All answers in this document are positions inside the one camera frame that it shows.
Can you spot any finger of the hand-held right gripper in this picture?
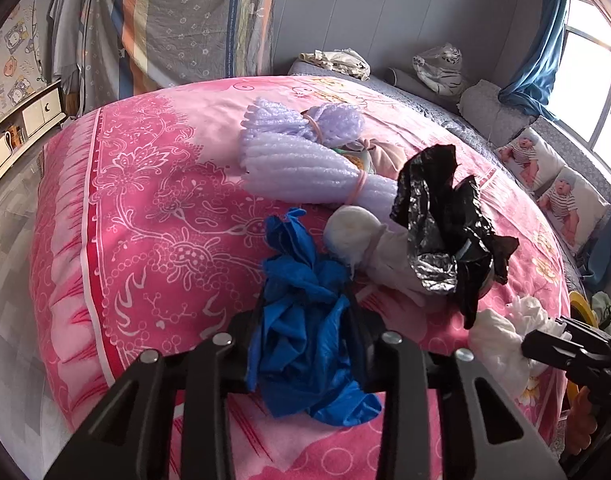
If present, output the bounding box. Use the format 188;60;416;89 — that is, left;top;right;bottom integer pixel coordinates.
558;316;611;345
521;329;593;377

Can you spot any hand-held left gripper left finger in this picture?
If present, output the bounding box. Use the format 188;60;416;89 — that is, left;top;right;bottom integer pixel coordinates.
44;310;267;480

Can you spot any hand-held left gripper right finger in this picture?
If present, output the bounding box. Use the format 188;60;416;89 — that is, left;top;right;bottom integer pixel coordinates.
343;287;569;480

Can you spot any yellow trash bin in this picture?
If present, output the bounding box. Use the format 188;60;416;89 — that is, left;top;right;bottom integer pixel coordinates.
567;290;600;332

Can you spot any white tissue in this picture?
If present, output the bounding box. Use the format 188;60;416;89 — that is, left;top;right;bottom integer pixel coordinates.
467;295;569;407

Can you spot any blue plastic bag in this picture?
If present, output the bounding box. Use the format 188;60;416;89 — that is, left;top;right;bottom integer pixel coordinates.
258;207;385;427

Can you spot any large purple foam net bundle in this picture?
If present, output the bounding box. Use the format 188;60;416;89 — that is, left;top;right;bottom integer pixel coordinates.
238;130;402;211

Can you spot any small purple foam net bundle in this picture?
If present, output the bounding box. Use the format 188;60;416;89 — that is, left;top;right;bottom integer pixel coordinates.
239;97;367;147

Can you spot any light green cloth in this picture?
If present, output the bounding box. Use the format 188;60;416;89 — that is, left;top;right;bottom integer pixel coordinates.
590;292;611;332

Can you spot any blue draped cloth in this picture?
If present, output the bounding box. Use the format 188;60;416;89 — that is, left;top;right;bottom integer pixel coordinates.
582;199;611;292

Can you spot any white plastic bag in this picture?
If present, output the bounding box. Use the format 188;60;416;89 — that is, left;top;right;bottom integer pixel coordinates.
355;230;439;307

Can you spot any baby print pillow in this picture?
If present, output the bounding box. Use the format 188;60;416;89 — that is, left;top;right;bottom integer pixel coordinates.
495;127;567;192
537;165;611;254

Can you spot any black plastic bag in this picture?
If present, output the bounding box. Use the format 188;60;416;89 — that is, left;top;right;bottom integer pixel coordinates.
389;144;521;331

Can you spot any pink floral blanket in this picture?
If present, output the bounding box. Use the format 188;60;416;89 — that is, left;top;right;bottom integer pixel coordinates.
29;76;572;480

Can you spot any beige pink bag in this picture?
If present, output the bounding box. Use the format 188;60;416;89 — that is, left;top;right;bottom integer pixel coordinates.
356;139;407;182

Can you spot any grey quilted cushion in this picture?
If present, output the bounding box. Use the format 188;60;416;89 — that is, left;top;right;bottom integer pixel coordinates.
457;79;532;147

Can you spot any window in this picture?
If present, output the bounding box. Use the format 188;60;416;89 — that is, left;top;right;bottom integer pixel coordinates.
545;0;611;162

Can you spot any blue curtain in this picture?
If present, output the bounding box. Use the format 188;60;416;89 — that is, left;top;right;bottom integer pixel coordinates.
499;0;572;122

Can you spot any dark grey bolster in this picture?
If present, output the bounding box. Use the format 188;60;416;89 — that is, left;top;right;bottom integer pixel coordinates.
387;67;427;94

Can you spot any white tiger plush toy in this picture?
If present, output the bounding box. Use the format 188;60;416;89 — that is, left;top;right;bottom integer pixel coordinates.
412;43;469;96

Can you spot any beige crumpled cloth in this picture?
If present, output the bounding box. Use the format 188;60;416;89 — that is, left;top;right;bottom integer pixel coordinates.
298;48;371;81

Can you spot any white cabinet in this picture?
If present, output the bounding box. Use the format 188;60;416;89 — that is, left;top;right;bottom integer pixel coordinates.
0;82;69;187

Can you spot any striped grey hanging sheet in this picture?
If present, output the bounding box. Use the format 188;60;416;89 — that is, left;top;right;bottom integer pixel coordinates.
80;0;282;111

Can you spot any grey hanging cloth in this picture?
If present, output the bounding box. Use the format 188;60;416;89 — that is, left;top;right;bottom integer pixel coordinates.
48;0;106;88

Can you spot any cartoon wall poster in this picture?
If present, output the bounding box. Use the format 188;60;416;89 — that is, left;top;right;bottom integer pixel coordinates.
0;0;52;132

